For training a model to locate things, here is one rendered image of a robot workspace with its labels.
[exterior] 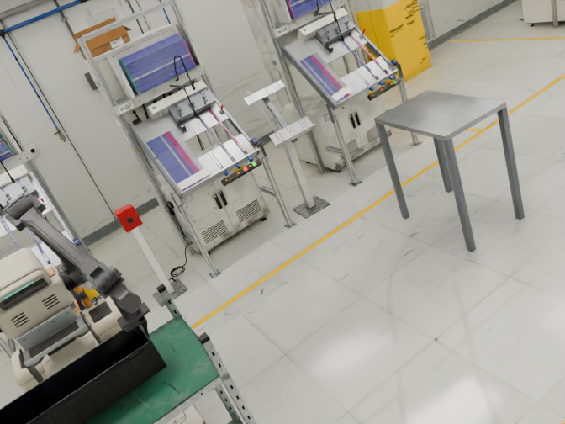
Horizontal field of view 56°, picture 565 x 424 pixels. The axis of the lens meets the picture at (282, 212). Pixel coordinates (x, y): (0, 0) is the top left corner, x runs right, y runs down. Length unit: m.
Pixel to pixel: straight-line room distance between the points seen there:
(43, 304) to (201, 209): 2.23
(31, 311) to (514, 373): 2.10
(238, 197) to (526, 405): 2.70
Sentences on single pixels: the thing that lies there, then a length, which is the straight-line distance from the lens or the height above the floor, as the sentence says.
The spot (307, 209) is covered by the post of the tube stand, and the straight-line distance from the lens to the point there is 4.48.
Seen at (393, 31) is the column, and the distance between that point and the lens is 6.61.
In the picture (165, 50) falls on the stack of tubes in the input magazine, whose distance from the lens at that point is 4.19.
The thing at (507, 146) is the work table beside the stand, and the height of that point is 0.53.
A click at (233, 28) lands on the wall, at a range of 6.06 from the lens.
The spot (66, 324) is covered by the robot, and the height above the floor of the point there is 1.05.
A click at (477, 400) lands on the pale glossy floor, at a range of 2.67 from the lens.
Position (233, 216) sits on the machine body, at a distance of 4.41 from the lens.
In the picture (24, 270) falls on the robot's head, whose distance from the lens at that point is 2.17.
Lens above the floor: 2.06
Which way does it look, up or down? 27 degrees down
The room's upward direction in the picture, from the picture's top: 22 degrees counter-clockwise
